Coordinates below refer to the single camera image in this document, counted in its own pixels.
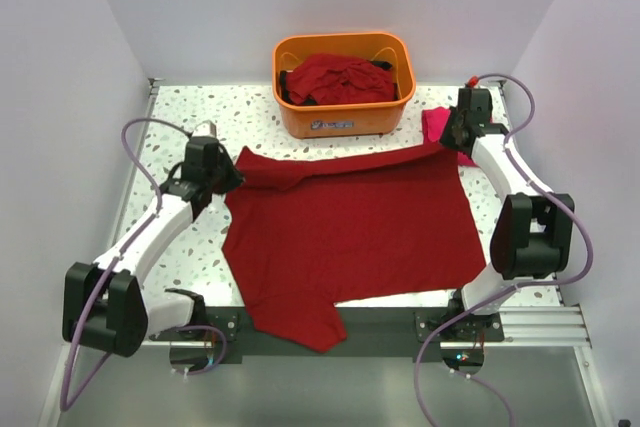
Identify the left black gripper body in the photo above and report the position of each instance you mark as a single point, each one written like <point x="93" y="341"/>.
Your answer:
<point x="228" y="177"/>

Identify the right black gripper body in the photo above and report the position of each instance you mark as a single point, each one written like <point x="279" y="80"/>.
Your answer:
<point x="451" y="132"/>

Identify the dark red t shirt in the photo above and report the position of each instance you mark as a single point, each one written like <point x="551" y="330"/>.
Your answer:
<point x="307" y="235"/>

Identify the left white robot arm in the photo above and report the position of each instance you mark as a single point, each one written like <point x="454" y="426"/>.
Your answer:
<point x="105" y="306"/>

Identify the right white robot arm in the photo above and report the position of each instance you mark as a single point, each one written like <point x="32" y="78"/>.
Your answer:
<point x="532" y="236"/>

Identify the red t shirts in basket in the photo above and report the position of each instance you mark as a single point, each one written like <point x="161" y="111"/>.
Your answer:
<point x="330" y="79"/>

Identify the folded pink t shirt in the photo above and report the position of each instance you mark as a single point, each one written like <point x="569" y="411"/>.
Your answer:
<point x="433" y="123"/>

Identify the orange plastic basket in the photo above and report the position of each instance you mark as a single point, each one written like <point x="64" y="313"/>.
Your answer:
<point x="344" y="120"/>

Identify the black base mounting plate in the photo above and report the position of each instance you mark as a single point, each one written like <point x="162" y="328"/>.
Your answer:
<point x="192" y="348"/>

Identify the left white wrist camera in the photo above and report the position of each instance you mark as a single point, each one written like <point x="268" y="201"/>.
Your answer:
<point x="205" y="129"/>

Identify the aluminium frame rail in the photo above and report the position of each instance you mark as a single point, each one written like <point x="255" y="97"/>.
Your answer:
<point x="540" y="324"/>

